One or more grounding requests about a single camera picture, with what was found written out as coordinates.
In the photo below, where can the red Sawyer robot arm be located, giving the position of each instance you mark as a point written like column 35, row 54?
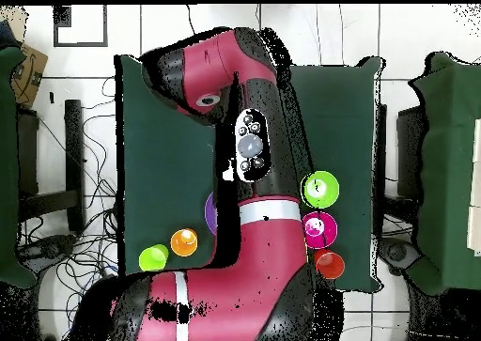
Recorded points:
column 244, row 281

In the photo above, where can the purple bowl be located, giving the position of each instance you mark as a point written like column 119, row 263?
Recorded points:
column 211, row 213

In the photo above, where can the dark green table cloth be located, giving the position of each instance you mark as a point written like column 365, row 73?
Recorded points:
column 169, row 168

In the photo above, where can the small green bowl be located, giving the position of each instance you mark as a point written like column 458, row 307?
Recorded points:
column 325, row 196

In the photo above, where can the orange cup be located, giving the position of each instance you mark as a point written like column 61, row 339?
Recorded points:
column 182, row 245

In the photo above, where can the pink bowl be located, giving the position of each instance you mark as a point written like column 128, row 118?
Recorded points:
column 325, row 237

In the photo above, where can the lime yellow cup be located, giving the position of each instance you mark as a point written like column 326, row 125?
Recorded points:
column 150, row 260

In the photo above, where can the red-orange cup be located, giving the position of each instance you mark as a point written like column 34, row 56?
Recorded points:
column 330, row 266

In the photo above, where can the grey caster base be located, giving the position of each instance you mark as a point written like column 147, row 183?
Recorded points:
column 398, row 252

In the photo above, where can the black caster base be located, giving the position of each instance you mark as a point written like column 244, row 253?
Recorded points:
column 49, row 247

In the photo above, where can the green cloth side table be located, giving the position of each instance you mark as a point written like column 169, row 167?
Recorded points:
column 7, row 168
column 451, row 168

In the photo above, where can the white box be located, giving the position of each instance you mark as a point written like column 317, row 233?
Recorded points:
column 475, row 205

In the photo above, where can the cardboard box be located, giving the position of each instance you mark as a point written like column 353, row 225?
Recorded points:
column 28, row 74

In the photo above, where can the black stand frame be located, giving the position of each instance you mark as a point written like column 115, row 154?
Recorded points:
column 409, row 149
column 74, row 149

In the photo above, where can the black square frame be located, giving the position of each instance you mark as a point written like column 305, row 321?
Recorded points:
column 55, row 36

